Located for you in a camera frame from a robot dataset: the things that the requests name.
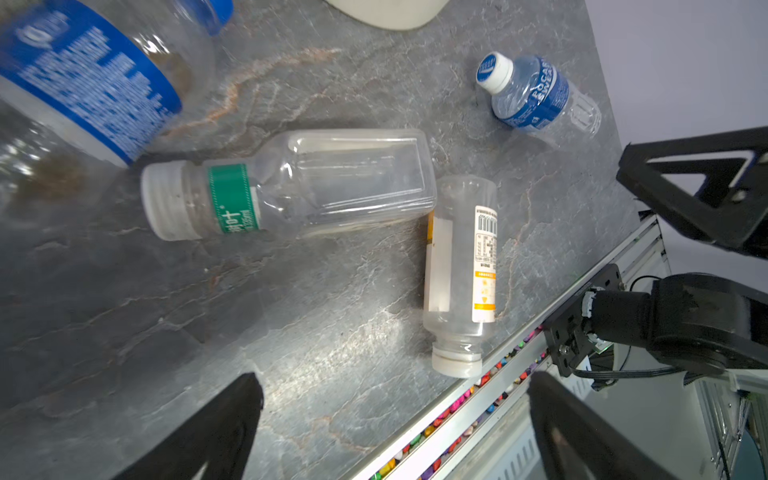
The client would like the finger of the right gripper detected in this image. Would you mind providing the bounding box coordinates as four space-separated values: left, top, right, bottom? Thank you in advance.
616 126 767 258

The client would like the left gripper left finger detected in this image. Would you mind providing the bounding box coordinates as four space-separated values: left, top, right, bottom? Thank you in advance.
116 373 264 479

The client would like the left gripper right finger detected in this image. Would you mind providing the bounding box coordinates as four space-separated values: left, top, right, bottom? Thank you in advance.
528 372 674 480

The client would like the blue label bottle white cap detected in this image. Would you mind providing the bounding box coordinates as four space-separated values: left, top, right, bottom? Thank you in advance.
475 51 602 148

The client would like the clear bottle yellow white label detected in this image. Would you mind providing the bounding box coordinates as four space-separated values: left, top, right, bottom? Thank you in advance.
423 175 499 378

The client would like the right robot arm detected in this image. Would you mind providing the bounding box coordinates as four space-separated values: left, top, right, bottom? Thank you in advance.
543 127 767 377

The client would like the white plastic waste bin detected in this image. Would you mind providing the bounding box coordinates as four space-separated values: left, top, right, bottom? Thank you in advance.
327 0 449 31

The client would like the clear bottle green neck label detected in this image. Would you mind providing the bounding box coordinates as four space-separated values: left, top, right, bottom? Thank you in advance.
141 129 437 241

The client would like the clear bottle blue label cap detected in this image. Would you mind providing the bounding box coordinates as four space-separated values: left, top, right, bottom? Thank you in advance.
1 1 234 207

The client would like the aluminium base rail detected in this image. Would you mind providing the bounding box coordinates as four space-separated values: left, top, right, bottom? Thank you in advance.
347 212 768 480

